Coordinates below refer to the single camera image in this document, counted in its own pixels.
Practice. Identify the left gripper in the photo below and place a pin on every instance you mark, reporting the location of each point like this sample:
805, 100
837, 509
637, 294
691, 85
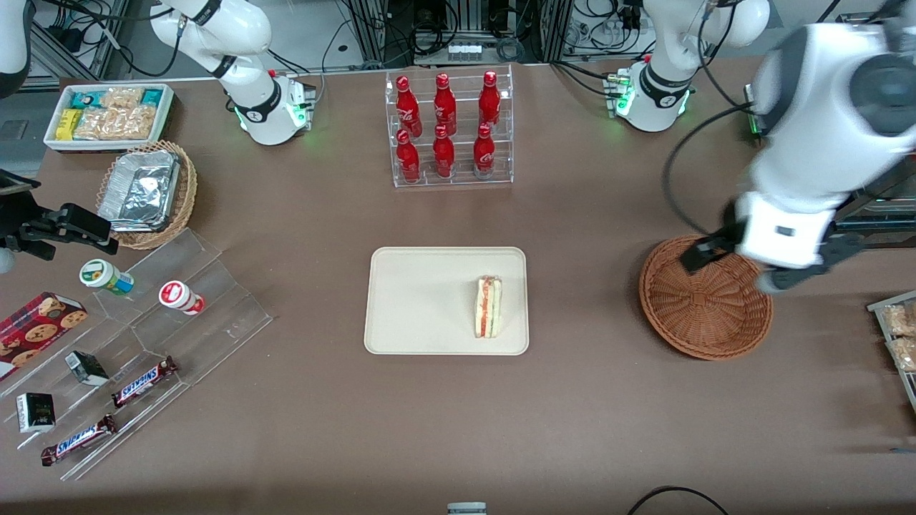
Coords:
717, 245

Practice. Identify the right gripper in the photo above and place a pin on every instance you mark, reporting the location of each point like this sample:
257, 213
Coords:
21, 223

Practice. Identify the triangle sandwich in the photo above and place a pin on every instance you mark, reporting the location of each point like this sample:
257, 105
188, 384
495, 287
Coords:
488, 307

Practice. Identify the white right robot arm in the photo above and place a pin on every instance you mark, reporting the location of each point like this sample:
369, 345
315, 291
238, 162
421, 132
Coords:
250, 107

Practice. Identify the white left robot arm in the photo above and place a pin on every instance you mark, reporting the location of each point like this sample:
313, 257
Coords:
816, 129

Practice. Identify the brown wicker basket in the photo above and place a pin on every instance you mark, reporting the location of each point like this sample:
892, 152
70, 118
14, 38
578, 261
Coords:
701, 315

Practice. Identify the aluminium foil tray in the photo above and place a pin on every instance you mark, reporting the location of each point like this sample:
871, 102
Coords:
139, 189

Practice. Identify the light wicker basket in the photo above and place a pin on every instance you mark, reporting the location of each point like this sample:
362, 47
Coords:
184, 200

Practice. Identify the grey snack tray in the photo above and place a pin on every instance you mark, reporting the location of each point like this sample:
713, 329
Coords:
876, 306

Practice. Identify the beige plastic tray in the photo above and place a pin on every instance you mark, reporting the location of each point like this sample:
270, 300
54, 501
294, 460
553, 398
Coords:
422, 300

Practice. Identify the green label yogurt cup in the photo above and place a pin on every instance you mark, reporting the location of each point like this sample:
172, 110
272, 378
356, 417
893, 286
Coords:
106, 277

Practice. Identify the white snack bin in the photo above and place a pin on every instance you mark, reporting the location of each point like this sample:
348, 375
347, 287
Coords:
54, 139

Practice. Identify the yellow snack packet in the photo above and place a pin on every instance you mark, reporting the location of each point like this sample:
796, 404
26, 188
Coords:
68, 125

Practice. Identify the red plaid cookie box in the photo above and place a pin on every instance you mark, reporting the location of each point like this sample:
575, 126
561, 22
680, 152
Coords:
36, 332

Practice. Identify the large clear cracker bag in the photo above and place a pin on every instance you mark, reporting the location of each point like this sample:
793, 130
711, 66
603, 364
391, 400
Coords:
118, 123

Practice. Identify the teal snack packet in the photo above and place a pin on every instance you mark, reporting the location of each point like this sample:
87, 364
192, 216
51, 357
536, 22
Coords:
84, 99
152, 97

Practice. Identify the red label yogurt cup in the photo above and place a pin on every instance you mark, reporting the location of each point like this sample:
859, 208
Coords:
180, 297

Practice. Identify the small black chocolate box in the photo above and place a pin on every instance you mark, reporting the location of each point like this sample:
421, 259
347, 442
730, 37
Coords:
36, 413
87, 368

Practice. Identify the small clear cracker bag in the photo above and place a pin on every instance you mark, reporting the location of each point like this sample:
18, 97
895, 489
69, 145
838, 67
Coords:
122, 97

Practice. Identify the black hot food case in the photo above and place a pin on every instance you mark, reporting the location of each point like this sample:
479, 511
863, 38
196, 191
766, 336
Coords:
887, 214

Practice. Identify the brown snickers bar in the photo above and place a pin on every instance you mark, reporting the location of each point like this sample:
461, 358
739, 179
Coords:
143, 381
77, 440

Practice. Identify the clear acrylic stepped display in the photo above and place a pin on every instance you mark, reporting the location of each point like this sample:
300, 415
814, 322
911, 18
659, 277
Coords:
215, 315

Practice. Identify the red cola bottle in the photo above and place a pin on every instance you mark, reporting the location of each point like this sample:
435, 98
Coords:
444, 157
489, 100
408, 107
408, 161
484, 156
445, 107

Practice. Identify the clear acrylic bottle rack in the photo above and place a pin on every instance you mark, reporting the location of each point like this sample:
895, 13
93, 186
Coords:
461, 154

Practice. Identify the white power strip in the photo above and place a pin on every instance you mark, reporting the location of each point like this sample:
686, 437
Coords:
464, 51

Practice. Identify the grey device edge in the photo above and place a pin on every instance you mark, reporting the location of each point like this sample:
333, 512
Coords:
466, 508

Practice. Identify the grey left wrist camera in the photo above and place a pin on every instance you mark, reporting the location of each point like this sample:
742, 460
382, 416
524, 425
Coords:
783, 279

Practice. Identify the aluminium frame rack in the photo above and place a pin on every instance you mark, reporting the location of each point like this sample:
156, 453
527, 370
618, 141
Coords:
372, 28

